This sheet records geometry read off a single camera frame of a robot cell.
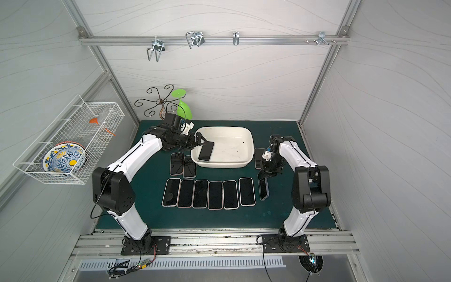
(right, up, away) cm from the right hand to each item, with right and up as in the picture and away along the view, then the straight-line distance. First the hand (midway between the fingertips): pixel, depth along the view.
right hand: (265, 175), depth 87 cm
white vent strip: (-34, -32, -17) cm, 50 cm away
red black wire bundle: (-62, -35, -16) cm, 73 cm away
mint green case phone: (-33, -10, +1) cm, 35 cm away
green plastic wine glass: (-45, +35, +11) cm, 58 cm away
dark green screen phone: (-33, +11, +17) cm, 38 cm away
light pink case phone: (-48, -9, +1) cm, 49 cm away
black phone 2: (-50, +4, +16) cm, 52 cm away
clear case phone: (-2, -7, -5) cm, 9 cm away
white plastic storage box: (-16, +13, +20) cm, 29 cm away
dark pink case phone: (-10, -9, +1) cm, 13 cm away
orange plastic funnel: (-80, +27, -9) cm, 84 cm away
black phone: (-3, +9, +6) cm, 11 cm away
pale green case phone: (-40, +2, +8) cm, 41 cm away
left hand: (-32, +16, -3) cm, 36 cm away
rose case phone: (-41, -9, 0) cm, 42 cm away
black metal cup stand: (-52, +38, +1) cm, 65 cm away
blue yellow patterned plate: (-78, +12, -26) cm, 83 cm away
